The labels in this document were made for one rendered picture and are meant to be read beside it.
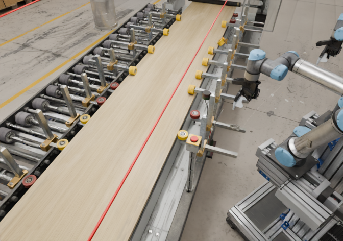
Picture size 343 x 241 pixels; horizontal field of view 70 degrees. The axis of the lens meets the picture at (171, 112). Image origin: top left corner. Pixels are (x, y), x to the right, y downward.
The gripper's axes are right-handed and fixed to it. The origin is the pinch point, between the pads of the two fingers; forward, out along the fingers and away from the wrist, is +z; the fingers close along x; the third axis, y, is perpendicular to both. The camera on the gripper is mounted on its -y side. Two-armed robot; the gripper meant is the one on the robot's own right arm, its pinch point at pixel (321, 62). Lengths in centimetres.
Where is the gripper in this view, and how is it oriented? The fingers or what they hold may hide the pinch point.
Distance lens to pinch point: 214.4
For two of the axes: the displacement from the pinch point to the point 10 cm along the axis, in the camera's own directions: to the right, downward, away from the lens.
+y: 5.7, 5.5, -6.1
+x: 8.2, -3.9, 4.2
